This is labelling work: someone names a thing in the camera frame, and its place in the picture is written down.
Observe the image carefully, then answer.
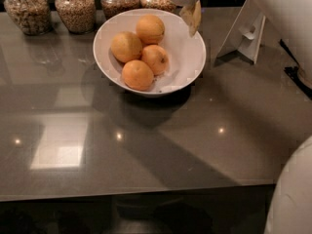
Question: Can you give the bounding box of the orange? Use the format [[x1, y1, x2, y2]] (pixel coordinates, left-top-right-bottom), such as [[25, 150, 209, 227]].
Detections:
[[141, 45, 169, 75], [136, 15, 165, 44], [110, 31, 142, 63], [122, 59, 154, 91]]

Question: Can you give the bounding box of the right orange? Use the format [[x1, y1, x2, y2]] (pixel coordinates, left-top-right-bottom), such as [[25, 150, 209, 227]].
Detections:
[[141, 45, 169, 75]]

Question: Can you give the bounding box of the left orange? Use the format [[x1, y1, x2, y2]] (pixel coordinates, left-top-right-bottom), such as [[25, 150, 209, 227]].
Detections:
[[110, 31, 142, 63]]

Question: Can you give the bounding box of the white ceramic bowl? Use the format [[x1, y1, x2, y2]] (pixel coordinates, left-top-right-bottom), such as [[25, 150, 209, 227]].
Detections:
[[93, 9, 207, 98]]

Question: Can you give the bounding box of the leftmost glass cereal jar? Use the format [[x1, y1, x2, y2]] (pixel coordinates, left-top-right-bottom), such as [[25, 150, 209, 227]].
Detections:
[[4, 0, 52, 36]]

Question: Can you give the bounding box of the front orange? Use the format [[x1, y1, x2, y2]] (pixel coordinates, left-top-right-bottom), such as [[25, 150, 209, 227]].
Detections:
[[122, 59, 154, 91]]

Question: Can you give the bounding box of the glass cereal jar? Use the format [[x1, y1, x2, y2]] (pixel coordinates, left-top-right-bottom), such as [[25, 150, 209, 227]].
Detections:
[[140, 0, 176, 13], [55, 0, 96, 34], [100, 0, 139, 20], [4, 0, 52, 36]]

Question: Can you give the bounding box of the top orange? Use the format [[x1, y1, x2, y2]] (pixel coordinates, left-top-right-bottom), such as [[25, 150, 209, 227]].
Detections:
[[136, 15, 165, 44]]

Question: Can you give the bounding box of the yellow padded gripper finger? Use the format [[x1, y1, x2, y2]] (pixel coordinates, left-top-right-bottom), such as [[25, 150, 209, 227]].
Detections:
[[179, 1, 202, 37]]

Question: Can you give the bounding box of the white standing sign holder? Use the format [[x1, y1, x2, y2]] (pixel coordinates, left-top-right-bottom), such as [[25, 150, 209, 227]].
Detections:
[[217, 0, 266, 64]]

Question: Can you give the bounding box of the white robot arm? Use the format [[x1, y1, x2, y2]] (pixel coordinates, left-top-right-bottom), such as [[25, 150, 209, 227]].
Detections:
[[171, 0, 312, 234]]

